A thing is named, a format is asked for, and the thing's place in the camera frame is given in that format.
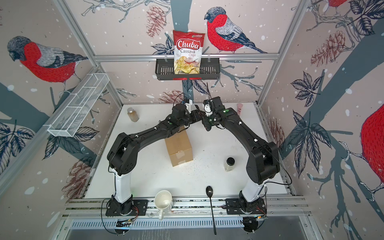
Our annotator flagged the brown cardboard express box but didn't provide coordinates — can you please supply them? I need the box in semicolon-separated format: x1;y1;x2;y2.
165;127;193;167

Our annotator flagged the aluminium front rail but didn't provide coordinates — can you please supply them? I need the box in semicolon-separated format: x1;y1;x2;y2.
61;194;313;219

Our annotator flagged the Chuba cassava chips bag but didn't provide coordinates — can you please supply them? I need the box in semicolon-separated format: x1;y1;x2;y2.
173;30;205;74

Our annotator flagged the black wire wall basket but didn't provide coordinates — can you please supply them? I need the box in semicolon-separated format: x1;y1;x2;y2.
155;57;221;81

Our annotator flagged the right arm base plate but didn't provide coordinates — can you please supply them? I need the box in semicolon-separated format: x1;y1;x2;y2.
223;198;267;215

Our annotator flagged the black long spoon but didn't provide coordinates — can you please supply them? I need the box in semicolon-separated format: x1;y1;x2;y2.
206;186;217;236

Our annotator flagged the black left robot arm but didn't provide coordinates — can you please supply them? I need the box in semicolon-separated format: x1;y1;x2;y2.
107;104;205;204

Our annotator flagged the brown spice jar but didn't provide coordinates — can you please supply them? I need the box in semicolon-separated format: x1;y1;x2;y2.
127;107;140;122

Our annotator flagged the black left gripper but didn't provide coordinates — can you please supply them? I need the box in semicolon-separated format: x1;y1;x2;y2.
178;109;206;128

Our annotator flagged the cream ceramic mug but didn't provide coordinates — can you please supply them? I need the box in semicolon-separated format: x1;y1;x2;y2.
155;190;173;221

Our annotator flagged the black lid glass jar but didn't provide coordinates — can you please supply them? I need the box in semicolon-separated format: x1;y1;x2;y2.
224;157;236;172

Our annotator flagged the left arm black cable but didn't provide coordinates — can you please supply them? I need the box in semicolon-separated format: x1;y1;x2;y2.
100;197;140;236

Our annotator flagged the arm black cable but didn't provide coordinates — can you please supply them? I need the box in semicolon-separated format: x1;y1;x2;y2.
100;197;140;236
263;149;293;186

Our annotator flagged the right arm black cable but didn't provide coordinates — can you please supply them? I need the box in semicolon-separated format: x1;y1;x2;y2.
263;149;293;186

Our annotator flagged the white wire mesh shelf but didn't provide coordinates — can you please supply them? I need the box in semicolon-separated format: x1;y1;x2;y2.
48;73;110;137

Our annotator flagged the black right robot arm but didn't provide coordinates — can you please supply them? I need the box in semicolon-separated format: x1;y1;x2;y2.
203;97;280;203

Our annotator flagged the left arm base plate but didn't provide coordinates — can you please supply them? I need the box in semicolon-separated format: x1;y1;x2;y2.
106;197;149;217

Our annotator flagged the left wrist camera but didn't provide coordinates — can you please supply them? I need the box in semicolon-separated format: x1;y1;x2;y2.
184;100;193;113

